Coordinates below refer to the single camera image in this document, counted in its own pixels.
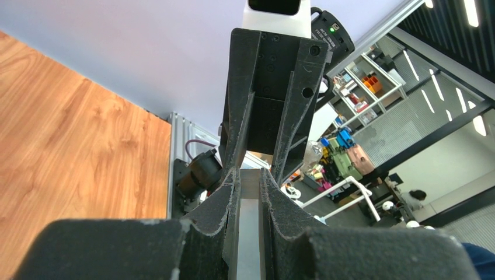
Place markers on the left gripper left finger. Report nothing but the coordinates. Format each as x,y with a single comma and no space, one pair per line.
200,245

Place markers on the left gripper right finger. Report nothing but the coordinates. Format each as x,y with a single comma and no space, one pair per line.
294,245

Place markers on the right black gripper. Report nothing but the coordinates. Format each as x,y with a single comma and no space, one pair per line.
270,98

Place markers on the larger staple strip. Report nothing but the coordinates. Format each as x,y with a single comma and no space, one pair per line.
250,262

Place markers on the background metal shelf rack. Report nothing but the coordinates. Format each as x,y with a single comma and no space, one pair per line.
366,89

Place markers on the person in background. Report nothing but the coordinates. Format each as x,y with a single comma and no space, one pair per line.
414,198

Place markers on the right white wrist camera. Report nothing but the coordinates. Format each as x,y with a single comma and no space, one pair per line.
282,17

